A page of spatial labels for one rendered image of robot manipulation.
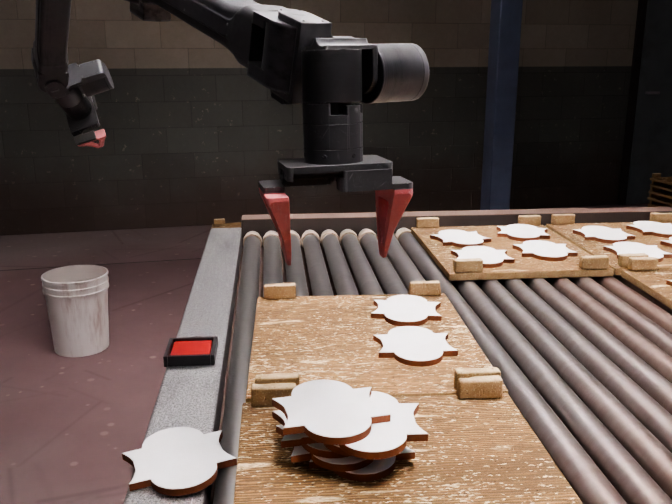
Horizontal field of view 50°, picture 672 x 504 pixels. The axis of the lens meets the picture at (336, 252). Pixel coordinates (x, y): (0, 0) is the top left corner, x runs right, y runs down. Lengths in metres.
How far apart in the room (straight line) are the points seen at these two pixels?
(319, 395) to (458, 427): 0.18
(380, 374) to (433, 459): 0.23
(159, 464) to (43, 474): 1.88
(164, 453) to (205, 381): 0.21
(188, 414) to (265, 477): 0.22
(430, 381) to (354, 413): 0.24
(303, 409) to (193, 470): 0.14
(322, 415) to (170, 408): 0.28
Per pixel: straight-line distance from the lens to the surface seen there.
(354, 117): 0.69
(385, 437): 0.79
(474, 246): 1.68
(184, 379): 1.09
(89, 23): 5.93
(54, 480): 2.70
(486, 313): 1.36
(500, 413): 0.96
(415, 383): 1.01
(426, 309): 1.26
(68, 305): 3.53
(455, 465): 0.84
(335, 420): 0.80
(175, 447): 0.90
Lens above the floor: 1.37
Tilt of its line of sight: 15 degrees down
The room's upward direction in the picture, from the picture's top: straight up
